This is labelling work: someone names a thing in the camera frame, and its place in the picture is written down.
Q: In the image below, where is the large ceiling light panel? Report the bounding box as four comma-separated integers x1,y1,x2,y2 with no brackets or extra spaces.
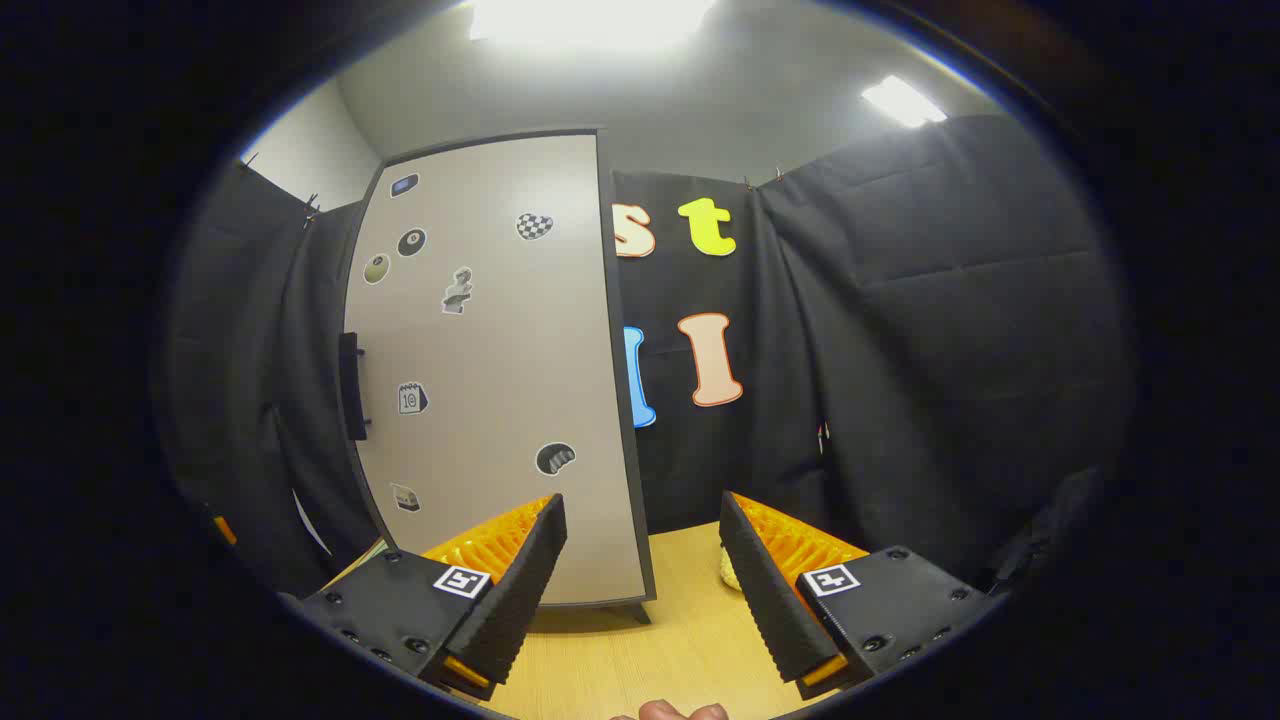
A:
468,0,716,51

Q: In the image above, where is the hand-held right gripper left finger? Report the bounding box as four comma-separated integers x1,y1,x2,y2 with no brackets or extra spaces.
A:
298,493,569,703

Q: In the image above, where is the black cabinet door handle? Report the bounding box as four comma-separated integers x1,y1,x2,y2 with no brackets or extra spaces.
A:
338,332,371,441

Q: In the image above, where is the black backdrop cloth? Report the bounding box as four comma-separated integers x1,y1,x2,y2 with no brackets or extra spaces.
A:
165,112,1136,601

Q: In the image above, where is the small ceiling light panel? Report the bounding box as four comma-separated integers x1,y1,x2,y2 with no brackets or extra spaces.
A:
862,75,948,128

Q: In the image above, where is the dark grey cabinet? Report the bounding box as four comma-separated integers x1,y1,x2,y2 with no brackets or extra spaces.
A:
340,125,659,626

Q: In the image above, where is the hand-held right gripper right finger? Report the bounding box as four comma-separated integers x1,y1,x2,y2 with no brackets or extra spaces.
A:
718,490,1004,701

